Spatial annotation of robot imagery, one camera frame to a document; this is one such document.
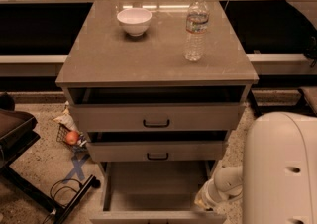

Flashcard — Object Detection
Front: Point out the grey drawer cabinet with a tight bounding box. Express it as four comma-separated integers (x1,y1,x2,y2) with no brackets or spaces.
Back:
54,0,260,169

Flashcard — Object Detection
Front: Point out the black cable on floor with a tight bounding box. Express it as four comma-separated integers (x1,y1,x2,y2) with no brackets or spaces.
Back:
42,177,85,224

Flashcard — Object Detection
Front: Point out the black wire basket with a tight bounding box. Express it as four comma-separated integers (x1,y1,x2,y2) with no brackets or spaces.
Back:
56,125,87,153

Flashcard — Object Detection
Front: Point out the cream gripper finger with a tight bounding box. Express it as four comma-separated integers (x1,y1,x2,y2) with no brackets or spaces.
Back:
194,192,205,209

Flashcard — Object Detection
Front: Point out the grey top drawer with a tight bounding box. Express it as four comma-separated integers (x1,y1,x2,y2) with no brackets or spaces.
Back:
69,103,245,132

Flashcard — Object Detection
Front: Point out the red apple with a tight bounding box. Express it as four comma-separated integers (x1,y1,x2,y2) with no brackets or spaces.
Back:
65,131,79,146

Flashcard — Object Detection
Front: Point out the clear plastic water bottle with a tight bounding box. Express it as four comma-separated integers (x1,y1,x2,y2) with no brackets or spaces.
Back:
184,0,210,62

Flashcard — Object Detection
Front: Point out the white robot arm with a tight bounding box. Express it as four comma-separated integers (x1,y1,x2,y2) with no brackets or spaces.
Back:
195,112,317,224

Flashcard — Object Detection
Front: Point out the black chair left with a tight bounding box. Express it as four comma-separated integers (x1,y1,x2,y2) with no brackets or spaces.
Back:
0,92,102,224

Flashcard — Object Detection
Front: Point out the white ceramic bowl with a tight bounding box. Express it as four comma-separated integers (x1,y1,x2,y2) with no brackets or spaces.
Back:
117,8,152,37

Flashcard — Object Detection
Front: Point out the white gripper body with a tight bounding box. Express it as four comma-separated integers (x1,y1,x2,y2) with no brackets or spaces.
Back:
200,179,228,209

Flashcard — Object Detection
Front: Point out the grey bottom drawer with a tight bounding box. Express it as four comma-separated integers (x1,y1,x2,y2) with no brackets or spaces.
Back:
90,161,226,224

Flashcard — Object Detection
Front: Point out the snack bag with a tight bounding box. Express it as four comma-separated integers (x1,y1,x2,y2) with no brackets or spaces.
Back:
53,102,77,131

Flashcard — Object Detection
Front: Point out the grey middle drawer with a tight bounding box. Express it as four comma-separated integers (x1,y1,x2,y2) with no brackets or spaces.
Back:
86,141,227,162

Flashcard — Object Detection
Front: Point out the grey drawer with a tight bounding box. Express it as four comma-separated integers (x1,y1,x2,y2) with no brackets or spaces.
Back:
90,161,226,224
86,141,227,162
69,103,245,132

